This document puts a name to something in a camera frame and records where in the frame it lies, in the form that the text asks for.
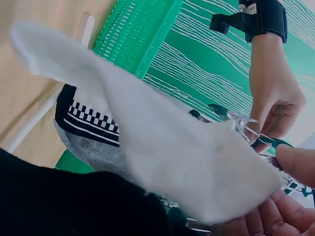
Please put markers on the white sock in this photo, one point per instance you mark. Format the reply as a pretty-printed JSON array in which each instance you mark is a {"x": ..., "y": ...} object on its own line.
[{"x": 157, "y": 137}]

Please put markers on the person's left hand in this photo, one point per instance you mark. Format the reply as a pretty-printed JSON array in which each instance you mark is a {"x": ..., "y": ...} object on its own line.
[{"x": 272, "y": 83}]

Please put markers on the black wrist band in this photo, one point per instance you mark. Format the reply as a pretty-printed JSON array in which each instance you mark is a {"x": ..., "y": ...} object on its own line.
[{"x": 267, "y": 18}]

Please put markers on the green perforated plastic basket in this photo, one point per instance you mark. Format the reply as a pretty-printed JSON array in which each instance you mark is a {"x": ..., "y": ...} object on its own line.
[{"x": 137, "y": 32}]

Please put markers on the grey sock with checkered band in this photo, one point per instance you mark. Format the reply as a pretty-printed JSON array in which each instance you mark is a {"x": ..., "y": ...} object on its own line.
[{"x": 86, "y": 132}]

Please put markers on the person's left fingers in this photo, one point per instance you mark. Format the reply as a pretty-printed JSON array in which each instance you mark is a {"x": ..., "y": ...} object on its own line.
[{"x": 283, "y": 123}]

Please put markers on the black cloth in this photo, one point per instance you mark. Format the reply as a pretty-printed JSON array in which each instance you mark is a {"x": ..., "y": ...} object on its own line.
[{"x": 73, "y": 196}]

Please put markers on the person's right hand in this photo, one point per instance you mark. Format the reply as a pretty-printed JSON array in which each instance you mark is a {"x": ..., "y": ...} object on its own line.
[{"x": 292, "y": 221}]

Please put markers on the white flat stick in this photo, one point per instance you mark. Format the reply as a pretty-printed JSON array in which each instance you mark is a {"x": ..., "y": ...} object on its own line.
[{"x": 85, "y": 28}]

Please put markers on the metal hanger with green clips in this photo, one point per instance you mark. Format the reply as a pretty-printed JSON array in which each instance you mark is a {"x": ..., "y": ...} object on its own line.
[{"x": 242, "y": 124}]

